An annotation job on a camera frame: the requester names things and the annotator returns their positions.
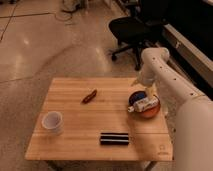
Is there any white ceramic cup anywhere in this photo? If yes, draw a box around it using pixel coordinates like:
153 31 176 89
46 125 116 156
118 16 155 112
41 111 63 134

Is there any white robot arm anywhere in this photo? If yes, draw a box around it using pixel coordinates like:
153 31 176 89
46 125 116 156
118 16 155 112
138 47 213 171

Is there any brown sausage toy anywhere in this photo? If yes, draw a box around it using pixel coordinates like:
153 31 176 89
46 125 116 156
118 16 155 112
82 89 97 104

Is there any wooden table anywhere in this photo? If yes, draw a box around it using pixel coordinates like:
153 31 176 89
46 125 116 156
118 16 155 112
25 78 173 162

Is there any blue round lid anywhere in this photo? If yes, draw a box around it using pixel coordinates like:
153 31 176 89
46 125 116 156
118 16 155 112
129 91 146 105

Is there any orange bowl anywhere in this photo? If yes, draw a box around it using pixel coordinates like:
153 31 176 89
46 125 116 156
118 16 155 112
132 94 161 118

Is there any black rectangular box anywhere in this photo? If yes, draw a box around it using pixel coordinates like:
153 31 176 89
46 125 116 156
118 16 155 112
100 133 129 145

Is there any black office chair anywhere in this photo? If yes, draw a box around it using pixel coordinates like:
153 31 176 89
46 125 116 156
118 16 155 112
108 0 170 71

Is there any long white desk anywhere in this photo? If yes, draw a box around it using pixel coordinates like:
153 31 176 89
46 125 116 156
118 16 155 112
162 24 213 87

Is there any black floor cable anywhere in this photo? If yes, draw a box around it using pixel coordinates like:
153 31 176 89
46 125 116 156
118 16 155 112
53 8 79 24

